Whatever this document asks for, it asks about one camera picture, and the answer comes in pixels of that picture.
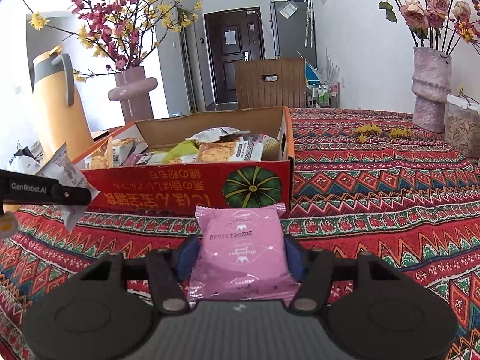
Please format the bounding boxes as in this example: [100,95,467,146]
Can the clear jar with seeds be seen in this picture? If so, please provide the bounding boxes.
[445,94,480,159]

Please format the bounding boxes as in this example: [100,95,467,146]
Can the grey refrigerator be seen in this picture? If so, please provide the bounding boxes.
[270,0,317,67]

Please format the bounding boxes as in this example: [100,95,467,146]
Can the pink snack packet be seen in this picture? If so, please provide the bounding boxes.
[188,203,299,305]

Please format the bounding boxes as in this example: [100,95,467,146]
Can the fallen yellow petals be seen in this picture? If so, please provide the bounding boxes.
[354,124,414,143]

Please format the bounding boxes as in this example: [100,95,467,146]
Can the dark brown door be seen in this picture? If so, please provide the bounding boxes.
[204,7,264,108]

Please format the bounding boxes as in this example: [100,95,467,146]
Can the green snack packet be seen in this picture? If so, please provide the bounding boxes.
[161,141,199,164]

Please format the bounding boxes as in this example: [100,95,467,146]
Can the white plastic bag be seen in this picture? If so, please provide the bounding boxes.
[7,141,44,175]

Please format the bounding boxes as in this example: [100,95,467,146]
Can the small cracker packet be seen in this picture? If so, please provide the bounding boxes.
[84,137,113,170]
[247,133,280,161]

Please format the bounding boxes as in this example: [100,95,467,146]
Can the yellow thermos jug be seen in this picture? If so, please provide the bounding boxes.
[28,45,95,162]

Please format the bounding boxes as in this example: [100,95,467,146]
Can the white oat crisp packet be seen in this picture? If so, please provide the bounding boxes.
[112,138,135,167]

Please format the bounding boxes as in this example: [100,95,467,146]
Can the orange cracker packet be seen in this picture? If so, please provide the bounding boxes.
[196,140,264,164]

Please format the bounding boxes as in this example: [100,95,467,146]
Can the silver white snack packet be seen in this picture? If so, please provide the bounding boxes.
[186,127,251,145]

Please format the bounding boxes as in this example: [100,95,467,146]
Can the patterned red tablecloth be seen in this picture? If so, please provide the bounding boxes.
[1,109,479,359]

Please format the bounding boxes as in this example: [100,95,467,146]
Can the dried pink roses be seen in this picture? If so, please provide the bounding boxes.
[378,0,479,55]

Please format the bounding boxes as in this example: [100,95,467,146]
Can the textured pink tall vase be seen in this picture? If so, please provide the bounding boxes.
[412,47,452,133]

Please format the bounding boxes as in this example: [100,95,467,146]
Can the brown wooden chair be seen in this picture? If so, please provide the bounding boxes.
[235,58,307,109]

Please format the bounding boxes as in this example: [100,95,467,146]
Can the red cardboard box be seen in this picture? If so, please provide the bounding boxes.
[75,106,295,216]

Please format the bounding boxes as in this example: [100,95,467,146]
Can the person left hand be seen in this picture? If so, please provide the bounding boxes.
[0,211,19,239]

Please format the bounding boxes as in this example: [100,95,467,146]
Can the pink ring vase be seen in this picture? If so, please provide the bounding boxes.
[108,66,158,124]

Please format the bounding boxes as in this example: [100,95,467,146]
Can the pink yellow blossom branches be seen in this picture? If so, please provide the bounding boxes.
[29,0,202,76]

